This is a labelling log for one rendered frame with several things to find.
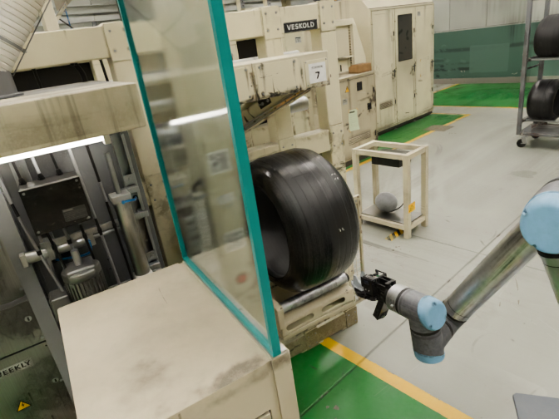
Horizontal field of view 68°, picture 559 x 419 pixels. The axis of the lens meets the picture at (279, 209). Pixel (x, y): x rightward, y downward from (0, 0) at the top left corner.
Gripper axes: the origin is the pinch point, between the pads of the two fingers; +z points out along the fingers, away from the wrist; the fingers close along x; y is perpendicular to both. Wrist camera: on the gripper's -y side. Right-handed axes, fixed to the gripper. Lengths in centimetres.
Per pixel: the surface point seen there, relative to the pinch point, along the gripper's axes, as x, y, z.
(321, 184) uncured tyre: 1.8, 37.5, 7.4
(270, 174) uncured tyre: 15, 44, 18
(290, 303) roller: 18.5, -6.2, 17.4
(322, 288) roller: 3.5, -6.6, 17.2
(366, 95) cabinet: -340, 38, 361
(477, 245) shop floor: -209, -88, 102
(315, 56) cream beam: -29, 82, 40
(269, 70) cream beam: -5, 80, 40
